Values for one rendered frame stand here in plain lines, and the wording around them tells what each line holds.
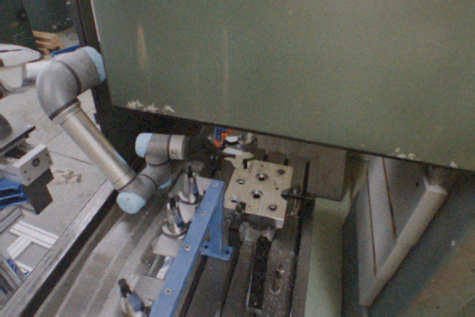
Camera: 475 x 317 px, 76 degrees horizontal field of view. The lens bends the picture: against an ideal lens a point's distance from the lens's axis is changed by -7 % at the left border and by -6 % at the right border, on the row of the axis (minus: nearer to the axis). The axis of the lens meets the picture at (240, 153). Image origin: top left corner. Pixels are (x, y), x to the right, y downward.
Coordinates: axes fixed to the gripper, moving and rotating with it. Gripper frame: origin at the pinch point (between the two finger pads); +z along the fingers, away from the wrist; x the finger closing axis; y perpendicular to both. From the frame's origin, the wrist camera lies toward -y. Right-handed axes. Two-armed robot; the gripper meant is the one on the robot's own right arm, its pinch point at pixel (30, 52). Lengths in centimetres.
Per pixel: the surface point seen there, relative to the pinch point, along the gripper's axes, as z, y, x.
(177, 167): 29, 100, -80
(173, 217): 20.4, 37.4, 9.2
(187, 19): 25.6, -7.0, 11.3
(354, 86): 47, -1, 24
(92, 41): 1, 21, -65
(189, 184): 25.8, 37.1, -0.4
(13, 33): -147, 118, -415
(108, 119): 1, 54, -65
